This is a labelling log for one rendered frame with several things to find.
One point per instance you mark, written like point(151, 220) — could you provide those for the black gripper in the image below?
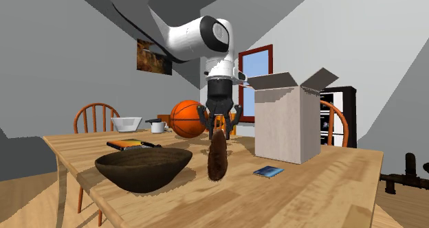
point(220, 93)

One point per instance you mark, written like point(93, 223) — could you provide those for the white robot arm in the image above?
point(187, 36)

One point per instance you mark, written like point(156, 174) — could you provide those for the dark brown oblong object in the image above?
point(218, 160)

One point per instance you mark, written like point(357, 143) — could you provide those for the orange basketball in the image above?
point(186, 120)

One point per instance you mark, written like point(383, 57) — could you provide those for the white mug with black lid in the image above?
point(157, 127)

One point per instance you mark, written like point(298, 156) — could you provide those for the small blue book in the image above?
point(268, 171)

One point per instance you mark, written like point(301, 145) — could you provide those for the open cardboard box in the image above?
point(285, 127)

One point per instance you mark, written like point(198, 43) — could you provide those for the red framed window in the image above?
point(254, 70)

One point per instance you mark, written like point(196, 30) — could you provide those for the black slim object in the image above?
point(152, 144)

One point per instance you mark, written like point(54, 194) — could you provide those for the dark brown wooden bowl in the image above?
point(144, 168)

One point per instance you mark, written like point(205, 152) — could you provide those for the light wooden table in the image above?
point(268, 204)

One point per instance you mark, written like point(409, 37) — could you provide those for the orange yellow book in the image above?
point(129, 143)

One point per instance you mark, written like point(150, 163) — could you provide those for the white bowl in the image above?
point(126, 123)

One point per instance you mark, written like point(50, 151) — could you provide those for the orange wooden chair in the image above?
point(95, 118)
point(337, 123)

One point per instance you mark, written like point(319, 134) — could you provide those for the black shelf cabinet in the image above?
point(348, 117)

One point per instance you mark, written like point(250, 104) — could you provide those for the dark brown pipe furniture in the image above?
point(407, 175)

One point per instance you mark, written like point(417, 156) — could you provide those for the brown wall picture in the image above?
point(152, 58)

